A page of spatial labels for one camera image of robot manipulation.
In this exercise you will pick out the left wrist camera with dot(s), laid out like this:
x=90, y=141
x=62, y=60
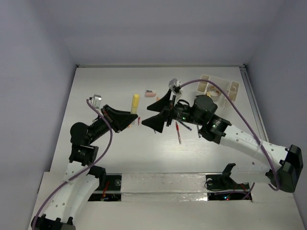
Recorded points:
x=95, y=101

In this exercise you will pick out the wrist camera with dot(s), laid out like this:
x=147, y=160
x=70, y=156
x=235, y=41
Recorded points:
x=95, y=101
x=175, y=87

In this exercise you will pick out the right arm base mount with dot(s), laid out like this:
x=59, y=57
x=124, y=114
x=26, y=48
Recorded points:
x=223, y=188

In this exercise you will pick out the purple pen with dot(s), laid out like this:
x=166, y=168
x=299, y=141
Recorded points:
x=186, y=126

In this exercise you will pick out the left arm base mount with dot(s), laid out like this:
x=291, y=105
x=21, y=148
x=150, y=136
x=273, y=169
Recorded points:
x=110, y=191

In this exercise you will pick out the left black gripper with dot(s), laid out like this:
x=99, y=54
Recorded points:
x=117, y=119

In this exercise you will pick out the yellow highlighter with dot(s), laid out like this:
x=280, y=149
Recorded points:
x=133, y=109

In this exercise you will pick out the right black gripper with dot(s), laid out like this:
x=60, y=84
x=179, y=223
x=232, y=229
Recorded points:
x=157, y=121

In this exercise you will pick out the yellow highlighter cap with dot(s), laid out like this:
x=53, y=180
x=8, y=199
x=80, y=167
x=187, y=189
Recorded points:
x=135, y=100

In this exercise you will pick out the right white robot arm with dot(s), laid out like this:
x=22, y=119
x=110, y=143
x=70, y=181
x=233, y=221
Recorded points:
x=285, y=164

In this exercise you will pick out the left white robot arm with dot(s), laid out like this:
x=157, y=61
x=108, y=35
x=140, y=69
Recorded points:
x=82, y=176

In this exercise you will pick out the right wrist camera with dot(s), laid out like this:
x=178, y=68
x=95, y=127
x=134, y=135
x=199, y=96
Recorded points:
x=175, y=87

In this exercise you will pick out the red pen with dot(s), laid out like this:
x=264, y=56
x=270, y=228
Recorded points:
x=178, y=133

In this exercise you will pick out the pink eraser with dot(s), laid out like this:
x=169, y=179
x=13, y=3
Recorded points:
x=150, y=93

